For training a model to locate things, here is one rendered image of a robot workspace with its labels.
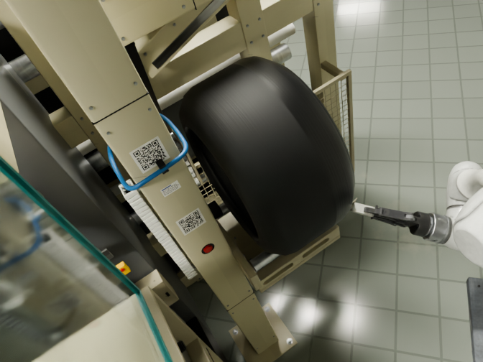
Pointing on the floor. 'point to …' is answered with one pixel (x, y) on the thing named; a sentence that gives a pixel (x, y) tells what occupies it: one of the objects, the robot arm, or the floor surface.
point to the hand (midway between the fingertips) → (362, 209)
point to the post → (57, 9)
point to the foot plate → (286, 339)
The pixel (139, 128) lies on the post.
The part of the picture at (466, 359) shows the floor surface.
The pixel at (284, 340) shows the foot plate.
